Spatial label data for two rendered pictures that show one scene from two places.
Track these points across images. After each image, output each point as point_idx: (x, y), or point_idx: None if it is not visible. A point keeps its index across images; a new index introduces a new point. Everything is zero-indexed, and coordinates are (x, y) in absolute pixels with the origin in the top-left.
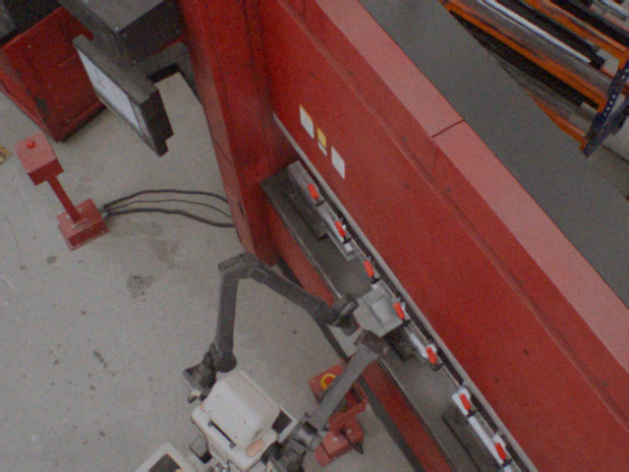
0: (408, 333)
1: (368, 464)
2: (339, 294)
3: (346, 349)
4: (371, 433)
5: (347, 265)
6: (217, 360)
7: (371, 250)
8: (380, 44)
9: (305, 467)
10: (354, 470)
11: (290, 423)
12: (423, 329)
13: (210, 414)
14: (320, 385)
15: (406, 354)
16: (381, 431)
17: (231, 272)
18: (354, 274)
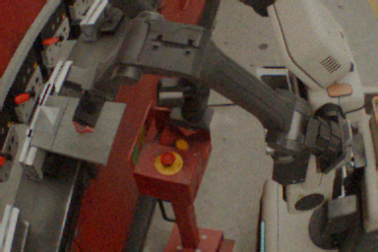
0: (57, 91)
1: (196, 215)
2: (65, 207)
3: (119, 111)
4: (164, 232)
5: (33, 221)
6: (303, 101)
7: (4, 88)
8: None
9: (249, 249)
10: (213, 220)
11: (265, 75)
12: (59, 14)
13: (346, 49)
14: (182, 167)
15: (76, 92)
16: (155, 227)
17: (186, 24)
18: (36, 209)
